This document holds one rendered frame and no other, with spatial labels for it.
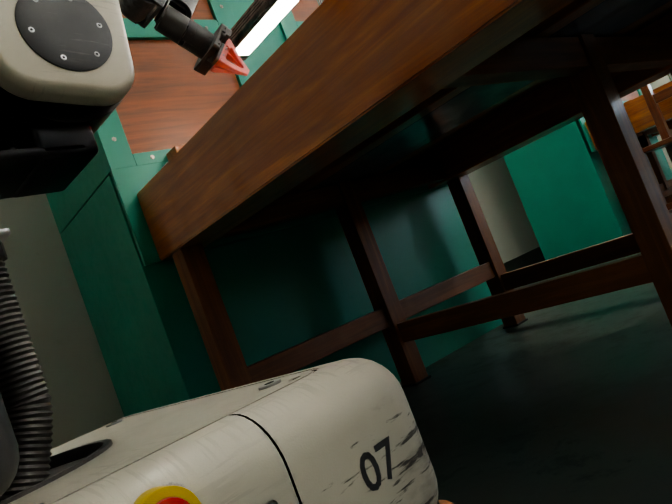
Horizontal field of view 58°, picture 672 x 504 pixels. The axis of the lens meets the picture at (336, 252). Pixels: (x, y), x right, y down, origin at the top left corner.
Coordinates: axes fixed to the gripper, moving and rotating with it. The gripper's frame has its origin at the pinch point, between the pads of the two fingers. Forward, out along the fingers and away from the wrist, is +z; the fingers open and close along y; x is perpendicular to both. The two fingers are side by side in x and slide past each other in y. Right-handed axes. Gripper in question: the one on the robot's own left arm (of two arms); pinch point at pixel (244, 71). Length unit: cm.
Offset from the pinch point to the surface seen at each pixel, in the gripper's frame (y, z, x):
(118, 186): 45.3, -7.9, 15.2
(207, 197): 12.5, 5.1, 24.9
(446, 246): 49, 108, -25
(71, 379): 128, 15, 49
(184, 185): 20.1, 1.4, 20.6
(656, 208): -48, 74, 15
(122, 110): 46.7, -14.5, -6.5
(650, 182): -48, 72, 9
